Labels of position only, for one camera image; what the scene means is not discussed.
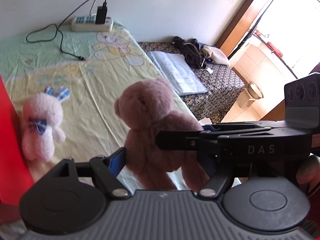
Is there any brown teddy bear plush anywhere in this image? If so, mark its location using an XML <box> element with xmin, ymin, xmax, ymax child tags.
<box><xmin>114</xmin><ymin>78</ymin><xmax>209</xmax><ymax>191</ymax></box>

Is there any right hand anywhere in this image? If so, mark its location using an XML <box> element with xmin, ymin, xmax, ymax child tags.
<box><xmin>296</xmin><ymin>154</ymin><xmax>319</xmax><ymax>197</ymax></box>

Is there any black floral patterned cloth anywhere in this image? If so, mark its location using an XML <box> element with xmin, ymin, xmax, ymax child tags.
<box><xmin>139</xmin><ymin>39</ymin><xmax>245</xmax><ymax>123</ymax></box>

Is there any handwritten paper notebook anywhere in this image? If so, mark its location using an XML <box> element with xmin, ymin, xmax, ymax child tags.
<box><xmin>146</xmin><ymin>51</ymin><xmax>208</xmax><ymax>96</ymax></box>

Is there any round stool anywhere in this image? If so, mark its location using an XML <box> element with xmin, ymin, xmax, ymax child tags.
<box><xmin>237</xmin><ymin>81</ymin><xmax>264</xmax><ymax>107</ymax></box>

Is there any beige cloth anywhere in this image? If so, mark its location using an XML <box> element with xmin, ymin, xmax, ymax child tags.
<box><xmin>200</xmin><ymin>45</ymin><xmax>230</xmax><ymax>66</ymax></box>

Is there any dark striped cloth bundle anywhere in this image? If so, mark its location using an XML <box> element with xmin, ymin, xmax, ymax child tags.
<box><xmin>172</xmin><ymin>36</ymin><xmax>206</xmax><ymax>69</ymax></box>

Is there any pink bunny plush toy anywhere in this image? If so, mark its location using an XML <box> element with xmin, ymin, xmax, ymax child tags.
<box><xmin>22</xmin><ymin>87</ymin><xmax>70</xmax><ymax>162</ymax></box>

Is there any cartoon print bed sheet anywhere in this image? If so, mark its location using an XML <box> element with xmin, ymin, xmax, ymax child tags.
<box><xmin>1</xmin><ymin>24</ymin><xmax>161</xmax><ymax>181</ymax></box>

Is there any white power strip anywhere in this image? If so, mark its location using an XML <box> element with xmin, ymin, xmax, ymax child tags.
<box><xmin>71</xmin><ymin>15</ymin><xmax>113</xmax><ymax>32</ymax></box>

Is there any black charger adapter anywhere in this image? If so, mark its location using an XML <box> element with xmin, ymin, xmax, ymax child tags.
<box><xmin>95</xmin><ymin>2</ymin><xmax>107</xmax><ymax>24</ymax></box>

